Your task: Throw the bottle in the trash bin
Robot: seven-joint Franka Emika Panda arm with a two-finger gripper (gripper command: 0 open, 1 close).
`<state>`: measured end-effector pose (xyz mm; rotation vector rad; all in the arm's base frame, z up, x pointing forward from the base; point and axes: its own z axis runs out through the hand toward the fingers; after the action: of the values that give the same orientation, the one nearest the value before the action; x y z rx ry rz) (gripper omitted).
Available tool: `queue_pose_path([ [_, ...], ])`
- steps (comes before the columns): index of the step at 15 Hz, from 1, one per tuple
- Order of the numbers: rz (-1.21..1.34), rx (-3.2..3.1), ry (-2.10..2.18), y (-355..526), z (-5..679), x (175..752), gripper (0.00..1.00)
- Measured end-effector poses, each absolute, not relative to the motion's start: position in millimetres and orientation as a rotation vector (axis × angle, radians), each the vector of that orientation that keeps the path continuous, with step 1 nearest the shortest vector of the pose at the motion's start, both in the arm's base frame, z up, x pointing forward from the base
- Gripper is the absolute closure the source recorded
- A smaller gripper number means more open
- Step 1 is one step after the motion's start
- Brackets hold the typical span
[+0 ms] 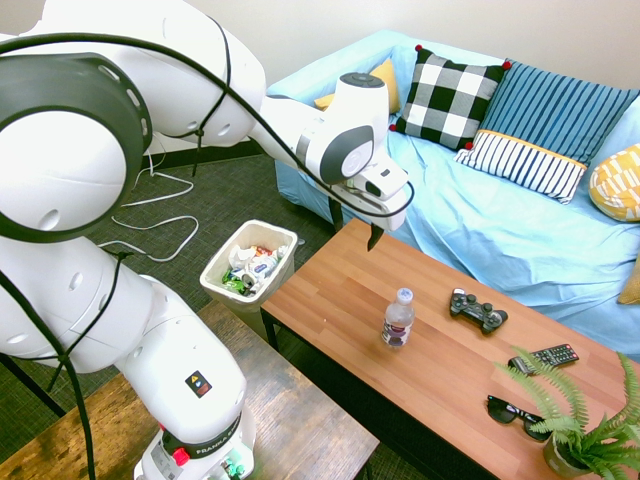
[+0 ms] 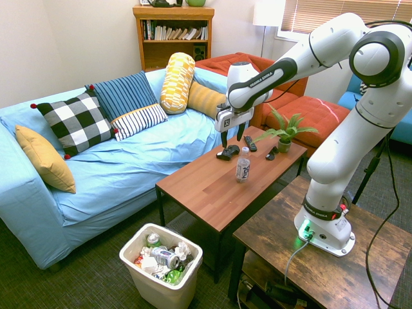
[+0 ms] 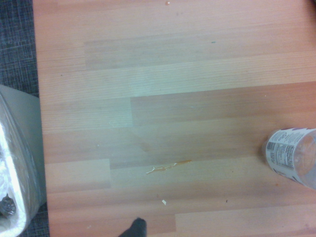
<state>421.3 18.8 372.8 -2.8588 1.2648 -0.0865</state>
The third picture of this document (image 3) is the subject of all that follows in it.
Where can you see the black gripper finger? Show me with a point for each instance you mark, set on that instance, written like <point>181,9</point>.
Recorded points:
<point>137,228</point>

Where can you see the clear plastic bottle white label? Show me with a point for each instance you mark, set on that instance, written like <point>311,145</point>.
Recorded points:
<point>291,155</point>

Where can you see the beige trash bin plastic liner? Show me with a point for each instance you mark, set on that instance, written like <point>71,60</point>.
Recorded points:
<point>22,138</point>

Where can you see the small white paper scrap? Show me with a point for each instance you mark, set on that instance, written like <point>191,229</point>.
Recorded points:
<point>164,202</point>

